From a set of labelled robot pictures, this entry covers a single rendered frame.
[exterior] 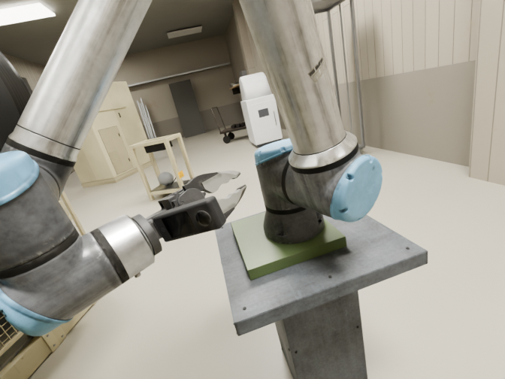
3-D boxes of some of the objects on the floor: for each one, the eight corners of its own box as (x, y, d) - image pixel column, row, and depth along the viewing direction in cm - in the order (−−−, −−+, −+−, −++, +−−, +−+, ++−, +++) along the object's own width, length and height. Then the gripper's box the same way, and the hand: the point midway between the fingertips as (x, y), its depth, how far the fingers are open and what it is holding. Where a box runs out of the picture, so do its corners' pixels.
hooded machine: (248, 144, 604) (232, 80, 555) (273, 137, 615) (261, 73, 567) (257, 149, 530) (240, 74, 482) (286, 140, 542) (273, 67, 493)
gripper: (119, 209, 44) (216, 161, 56) (149, 260, 46) (236, 203, 58) (131, 207, 37) (237, 153, 49) (164, 267, 39) (259, 201, 51)
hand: (240, 181), depth 51 cm, fingers closed
